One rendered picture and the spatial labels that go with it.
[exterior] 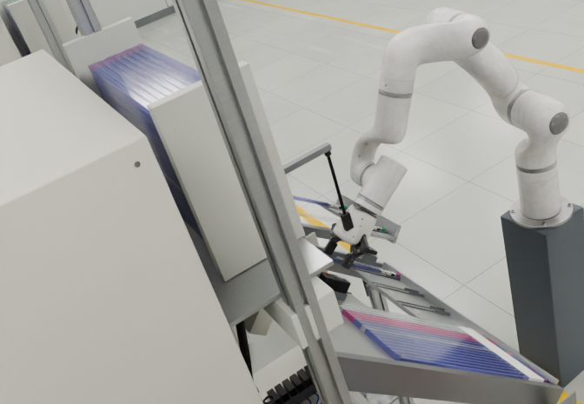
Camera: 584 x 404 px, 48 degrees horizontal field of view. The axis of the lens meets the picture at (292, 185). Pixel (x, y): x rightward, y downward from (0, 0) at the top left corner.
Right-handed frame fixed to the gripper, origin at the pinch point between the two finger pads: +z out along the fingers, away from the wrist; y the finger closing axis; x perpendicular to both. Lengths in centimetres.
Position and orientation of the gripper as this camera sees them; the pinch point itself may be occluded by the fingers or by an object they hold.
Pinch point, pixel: (337, 257)
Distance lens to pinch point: 185.2
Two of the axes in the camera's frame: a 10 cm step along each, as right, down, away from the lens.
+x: 7.0, 4.0, 5.9
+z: -5.1, 8.6, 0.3
